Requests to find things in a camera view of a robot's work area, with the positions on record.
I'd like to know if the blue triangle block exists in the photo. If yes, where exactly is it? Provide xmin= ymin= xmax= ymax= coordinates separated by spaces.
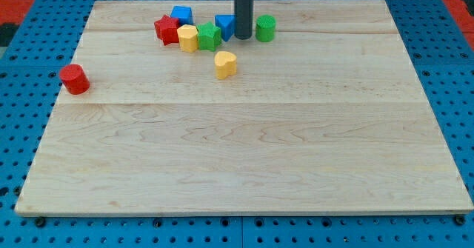
xmin=214 ymin=14 xmax=235 ymax=41

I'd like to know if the blue cube block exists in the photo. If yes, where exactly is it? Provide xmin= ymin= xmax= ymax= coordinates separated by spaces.
xmin=171 ymin=5 xmax=194 ymax=25

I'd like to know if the yellow heart block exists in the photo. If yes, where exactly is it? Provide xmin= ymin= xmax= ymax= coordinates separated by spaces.
xmin=214 ymin=51 xmax=237 ymax=80

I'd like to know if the green star block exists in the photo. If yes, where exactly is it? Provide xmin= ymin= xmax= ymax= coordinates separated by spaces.
xmin=196 ymin=21 xmax=221 ymax=51

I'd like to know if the light wooden board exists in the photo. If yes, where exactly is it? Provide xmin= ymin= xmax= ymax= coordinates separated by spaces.
xmin=16 ymin=0 xmax=473 ymax=217

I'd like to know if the yellow hexagon block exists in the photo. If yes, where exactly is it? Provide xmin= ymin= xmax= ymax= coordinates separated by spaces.
xmin=177 ymin=24 xmax=198 ymax=53

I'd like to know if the green cylinder block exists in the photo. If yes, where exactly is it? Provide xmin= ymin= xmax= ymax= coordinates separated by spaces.
xmin=256 ymin=14 xmax=276 ymax=42

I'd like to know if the red star block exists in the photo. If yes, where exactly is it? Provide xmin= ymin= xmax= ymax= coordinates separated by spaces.
xmin=154 ymin=15 xmax=180 ymax=46

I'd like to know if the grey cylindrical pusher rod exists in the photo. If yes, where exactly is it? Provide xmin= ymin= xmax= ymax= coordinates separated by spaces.
xmin=234 ymin=0 xmax=254 ymax=40

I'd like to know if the red cylinder block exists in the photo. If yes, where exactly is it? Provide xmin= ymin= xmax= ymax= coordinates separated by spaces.
xmin=59 ymin=64 xmax=90 ymax=95

